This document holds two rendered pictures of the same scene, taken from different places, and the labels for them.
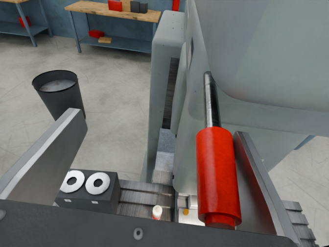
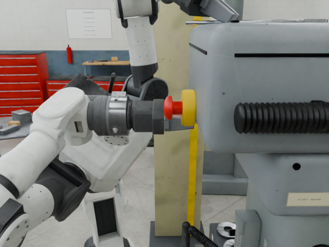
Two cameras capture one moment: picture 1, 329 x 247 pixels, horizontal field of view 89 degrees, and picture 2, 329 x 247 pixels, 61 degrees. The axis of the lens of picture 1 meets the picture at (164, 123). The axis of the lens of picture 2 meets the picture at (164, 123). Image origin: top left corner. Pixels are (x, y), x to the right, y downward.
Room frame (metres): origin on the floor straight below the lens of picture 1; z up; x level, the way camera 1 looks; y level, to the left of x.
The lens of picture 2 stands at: (0.02, -0.59, 1.88)
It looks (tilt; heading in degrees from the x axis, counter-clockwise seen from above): 19 degrees down; 90
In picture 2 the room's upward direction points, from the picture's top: straight up
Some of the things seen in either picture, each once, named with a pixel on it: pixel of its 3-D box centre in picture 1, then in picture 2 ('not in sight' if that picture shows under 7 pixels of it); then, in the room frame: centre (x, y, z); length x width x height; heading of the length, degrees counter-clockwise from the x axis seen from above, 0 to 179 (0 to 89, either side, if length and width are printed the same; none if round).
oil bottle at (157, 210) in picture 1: (156, 212); not in sight; (0.24, -0.02, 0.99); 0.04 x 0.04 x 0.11
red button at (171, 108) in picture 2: not in sight; (173, 108); (0.03, -0.15, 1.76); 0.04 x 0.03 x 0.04; 91
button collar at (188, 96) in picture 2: not in sight; (188, 108); (0.06, -0.15, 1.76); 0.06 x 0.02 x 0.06; 91
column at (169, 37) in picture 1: (179, 134); not in sight; (0.90, -0.14, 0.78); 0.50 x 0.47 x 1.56; 1
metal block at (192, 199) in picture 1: (196, 202); not in sight; (0.29, -0.18, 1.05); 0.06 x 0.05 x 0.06; 92
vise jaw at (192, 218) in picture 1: (195, 218); not in sight; (0.23, -0.18, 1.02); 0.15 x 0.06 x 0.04; 92
